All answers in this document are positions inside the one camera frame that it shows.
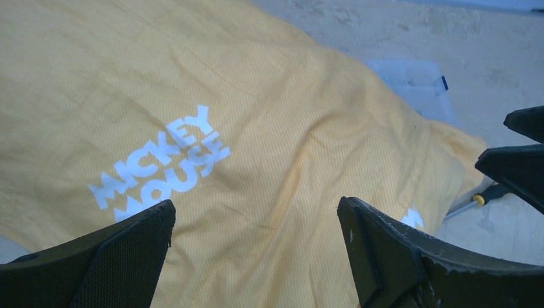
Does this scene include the orange Mickey Mouse pillowcase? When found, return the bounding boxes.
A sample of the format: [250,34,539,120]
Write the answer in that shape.
[1,1,485,307]

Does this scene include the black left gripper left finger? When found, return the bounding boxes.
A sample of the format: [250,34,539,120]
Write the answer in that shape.
[1,200,176,307]

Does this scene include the clear plastic screw box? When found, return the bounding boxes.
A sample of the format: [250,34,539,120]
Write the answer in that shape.
[367,60,457,126]

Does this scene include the black yellow screwdriver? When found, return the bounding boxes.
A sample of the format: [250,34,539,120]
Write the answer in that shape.
[445,184,510,219]

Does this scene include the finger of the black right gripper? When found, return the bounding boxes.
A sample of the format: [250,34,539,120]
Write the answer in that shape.
[504,106,543,143]
[475,144,543,213]

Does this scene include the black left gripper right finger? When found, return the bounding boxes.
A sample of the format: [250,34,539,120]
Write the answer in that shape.
[337,197,543,307]

